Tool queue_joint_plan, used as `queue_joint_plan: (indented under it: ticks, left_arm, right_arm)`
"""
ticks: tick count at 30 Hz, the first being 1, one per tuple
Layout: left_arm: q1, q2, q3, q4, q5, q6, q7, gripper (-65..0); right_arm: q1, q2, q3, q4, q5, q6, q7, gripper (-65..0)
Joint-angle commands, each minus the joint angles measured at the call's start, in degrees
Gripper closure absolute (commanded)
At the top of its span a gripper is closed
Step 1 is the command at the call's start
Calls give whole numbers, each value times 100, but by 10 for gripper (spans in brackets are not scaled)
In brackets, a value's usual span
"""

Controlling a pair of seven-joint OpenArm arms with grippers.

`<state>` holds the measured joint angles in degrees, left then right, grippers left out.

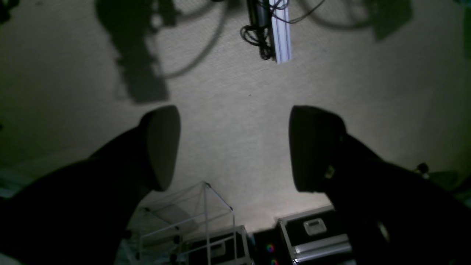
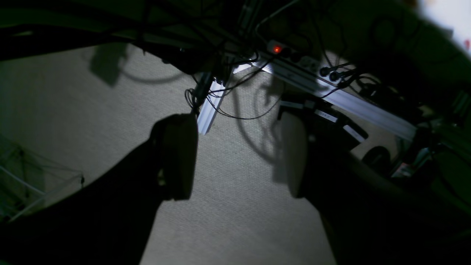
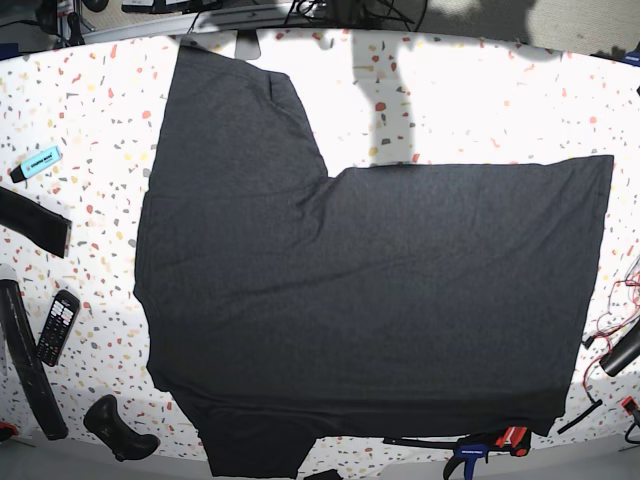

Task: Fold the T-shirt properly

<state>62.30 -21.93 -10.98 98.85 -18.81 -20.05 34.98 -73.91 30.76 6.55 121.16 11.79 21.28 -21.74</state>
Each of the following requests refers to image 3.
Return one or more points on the dark grey T-shirt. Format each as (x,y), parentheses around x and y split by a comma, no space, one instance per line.
(285,306)

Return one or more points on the grey monitor stand base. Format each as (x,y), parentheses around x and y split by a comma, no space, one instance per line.
(247,46)

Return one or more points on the small black box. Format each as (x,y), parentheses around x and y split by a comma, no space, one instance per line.
(331,474)

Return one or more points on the black remote control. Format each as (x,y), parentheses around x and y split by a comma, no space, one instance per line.
(62,314)

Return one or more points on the blue orange bar clamp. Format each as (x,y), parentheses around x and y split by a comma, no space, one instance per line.
(467,450)

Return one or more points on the black game controller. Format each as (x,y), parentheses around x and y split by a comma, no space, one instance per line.
(103,420)

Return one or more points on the blue highlighter marker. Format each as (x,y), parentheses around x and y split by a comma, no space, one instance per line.
(35,164)

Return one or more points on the long black tube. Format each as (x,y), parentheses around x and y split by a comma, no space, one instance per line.
(32,376)

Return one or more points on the small black rod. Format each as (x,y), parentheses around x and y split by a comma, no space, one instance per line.
(571,424)

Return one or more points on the red connector plug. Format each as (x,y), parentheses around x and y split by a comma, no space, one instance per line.
(630,406)

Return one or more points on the black cylinder handle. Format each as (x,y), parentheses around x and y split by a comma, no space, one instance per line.
(624,352)

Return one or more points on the red tool handle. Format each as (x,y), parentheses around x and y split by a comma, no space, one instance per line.
(7,431)

